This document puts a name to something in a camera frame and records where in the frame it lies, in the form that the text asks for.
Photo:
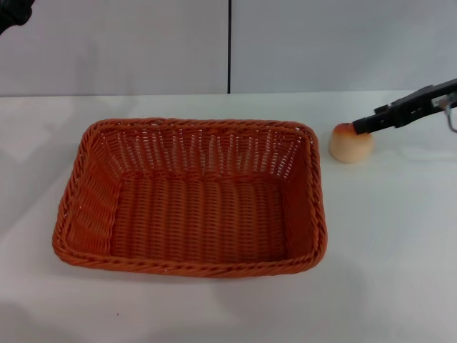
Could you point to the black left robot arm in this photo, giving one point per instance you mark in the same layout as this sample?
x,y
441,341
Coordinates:
x,y
12,12

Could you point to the orange woven plastic basket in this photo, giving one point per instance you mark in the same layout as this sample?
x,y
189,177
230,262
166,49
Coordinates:
x,y
200,218

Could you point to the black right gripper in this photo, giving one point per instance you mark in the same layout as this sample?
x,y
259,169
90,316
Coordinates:
x,y
421,103

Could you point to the round toasted bread bun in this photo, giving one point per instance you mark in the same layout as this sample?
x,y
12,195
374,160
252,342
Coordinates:
x,y
348,146

